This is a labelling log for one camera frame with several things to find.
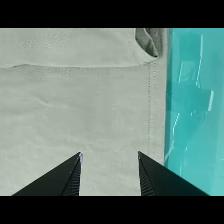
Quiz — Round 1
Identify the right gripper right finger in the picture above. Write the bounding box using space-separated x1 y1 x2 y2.
137 150 210 197

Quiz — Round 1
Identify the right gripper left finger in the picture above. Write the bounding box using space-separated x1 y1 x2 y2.
12 151 83 197

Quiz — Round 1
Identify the white T-shirt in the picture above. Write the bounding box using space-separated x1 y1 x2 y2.
0 27 171 197

